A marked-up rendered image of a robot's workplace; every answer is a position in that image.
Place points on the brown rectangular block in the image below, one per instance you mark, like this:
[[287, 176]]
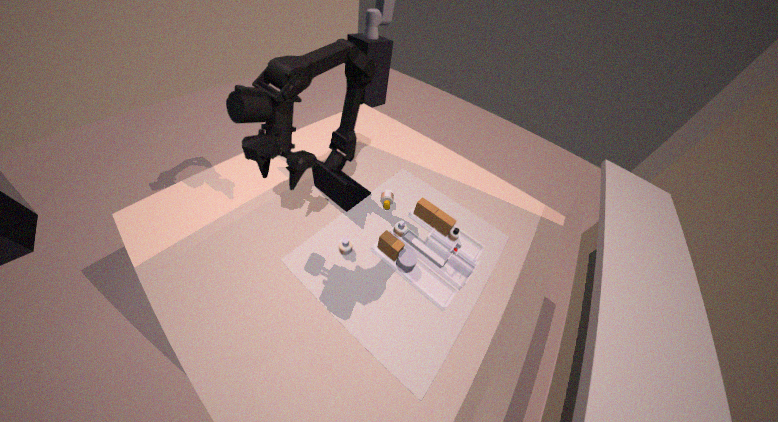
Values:
[[390, 245], [442, 222], [425, 210]]

